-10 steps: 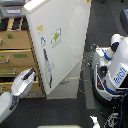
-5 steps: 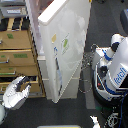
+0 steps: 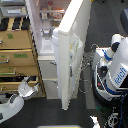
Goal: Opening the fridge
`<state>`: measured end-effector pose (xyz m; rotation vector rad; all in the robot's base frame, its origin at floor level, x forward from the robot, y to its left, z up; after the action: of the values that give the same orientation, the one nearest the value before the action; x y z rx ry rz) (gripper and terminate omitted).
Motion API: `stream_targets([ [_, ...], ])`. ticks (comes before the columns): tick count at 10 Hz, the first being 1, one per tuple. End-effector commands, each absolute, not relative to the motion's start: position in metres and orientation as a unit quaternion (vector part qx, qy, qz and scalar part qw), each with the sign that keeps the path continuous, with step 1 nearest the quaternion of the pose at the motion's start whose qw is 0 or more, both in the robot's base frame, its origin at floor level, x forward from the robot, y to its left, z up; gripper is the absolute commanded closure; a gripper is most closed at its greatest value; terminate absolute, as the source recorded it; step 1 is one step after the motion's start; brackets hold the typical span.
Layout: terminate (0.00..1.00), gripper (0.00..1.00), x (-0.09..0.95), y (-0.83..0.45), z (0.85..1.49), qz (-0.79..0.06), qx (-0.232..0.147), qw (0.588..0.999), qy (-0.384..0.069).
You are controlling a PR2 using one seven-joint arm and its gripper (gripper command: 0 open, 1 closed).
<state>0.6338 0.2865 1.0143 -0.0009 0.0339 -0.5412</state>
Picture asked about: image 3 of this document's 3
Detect white fridge door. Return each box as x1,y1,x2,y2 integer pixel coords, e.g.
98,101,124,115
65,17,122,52
53,0,92,110

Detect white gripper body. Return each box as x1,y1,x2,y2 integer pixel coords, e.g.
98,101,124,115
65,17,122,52
18,85,34,99

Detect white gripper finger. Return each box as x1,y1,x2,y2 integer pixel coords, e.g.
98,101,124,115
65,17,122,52
32,83,39,93
21,76,30,86

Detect white refrigerator body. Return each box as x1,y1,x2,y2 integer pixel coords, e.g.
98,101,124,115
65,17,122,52
25,0,70,99

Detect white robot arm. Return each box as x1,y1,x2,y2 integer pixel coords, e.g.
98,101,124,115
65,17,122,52
0,77,39,124

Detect wooden drawer cabinet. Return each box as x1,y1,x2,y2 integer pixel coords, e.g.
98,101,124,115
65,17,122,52
0,17,45,97

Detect grey box on cabinet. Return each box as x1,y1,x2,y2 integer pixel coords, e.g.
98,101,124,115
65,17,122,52
0,5,27,17

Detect grey cable bundle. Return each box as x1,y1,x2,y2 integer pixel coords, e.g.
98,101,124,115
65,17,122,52
78,43,100,94

